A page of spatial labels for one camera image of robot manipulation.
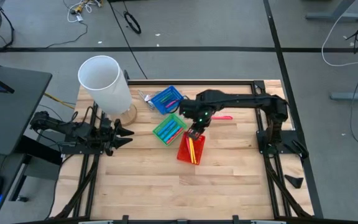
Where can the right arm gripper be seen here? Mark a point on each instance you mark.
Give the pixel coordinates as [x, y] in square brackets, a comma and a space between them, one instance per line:
[202, 123]

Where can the clear plastic bag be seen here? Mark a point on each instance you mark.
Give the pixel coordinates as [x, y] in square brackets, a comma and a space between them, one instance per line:
[146, 98]

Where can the blue plastic basket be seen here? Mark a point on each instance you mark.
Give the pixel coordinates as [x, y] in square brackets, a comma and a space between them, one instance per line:
[174, 93]

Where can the blue Sharpie highlighter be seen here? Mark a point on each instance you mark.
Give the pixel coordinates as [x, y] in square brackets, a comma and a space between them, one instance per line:
[164, 126]

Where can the green highlighter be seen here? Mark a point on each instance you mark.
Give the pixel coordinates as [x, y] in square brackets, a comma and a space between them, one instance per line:
[166, 98]

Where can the black desk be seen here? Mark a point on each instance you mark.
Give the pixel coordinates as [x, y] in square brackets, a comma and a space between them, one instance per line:
[11, 109]

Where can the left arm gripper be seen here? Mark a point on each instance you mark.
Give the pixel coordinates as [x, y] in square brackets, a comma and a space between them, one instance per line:
[107, 137]

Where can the grey desk leg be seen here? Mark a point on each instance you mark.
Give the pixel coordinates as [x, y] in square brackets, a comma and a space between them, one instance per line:
[334, 15]
[353, 96]

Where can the pink highlighter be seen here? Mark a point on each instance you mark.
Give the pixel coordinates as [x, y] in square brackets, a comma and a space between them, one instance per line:
[187, 147]
[171, 103]
[224, 118]

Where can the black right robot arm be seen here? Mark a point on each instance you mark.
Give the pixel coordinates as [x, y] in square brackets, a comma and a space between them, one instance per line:
[244, 101]

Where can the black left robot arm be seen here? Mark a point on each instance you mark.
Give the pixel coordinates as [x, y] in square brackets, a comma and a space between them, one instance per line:
[61, 126]

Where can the black triangular plastic part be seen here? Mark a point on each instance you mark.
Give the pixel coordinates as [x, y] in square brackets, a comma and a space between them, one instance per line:
[295, 182]

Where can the green plastic basket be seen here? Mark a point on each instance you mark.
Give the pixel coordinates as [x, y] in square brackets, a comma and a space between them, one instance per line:
[158, 133]

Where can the red plastic basket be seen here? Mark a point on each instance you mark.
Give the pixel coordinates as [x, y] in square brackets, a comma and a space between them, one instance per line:
[201, 149]

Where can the black table frame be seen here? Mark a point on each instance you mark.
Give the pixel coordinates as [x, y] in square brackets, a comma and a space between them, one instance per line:
[166, 83]

